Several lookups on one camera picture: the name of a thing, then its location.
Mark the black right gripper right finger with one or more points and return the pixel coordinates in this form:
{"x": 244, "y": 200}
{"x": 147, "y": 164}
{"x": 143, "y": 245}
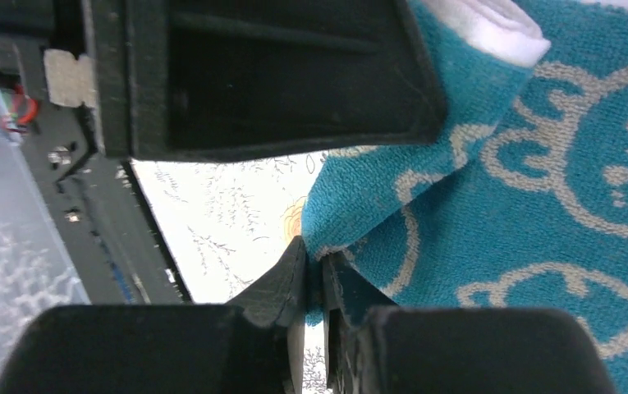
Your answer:
{"x": 374, "y": 345}

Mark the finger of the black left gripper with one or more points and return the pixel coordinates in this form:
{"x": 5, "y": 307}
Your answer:
{"x": 228, "y": 81}

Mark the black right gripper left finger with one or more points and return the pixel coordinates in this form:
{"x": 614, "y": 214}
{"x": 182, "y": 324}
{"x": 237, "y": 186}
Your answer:
{"x": 254, "y": 343}

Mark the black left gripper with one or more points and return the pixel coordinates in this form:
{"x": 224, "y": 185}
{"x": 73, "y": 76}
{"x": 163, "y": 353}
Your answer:
{"x": 66, "y": 63}

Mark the teal bunny pattern towel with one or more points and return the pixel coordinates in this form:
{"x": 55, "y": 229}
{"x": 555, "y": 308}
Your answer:
{"x": 523, "y": 199}

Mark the floral pattern table mat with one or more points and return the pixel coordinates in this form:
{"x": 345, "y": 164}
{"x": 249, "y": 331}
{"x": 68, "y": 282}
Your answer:
{"x": 227, "y": 224}

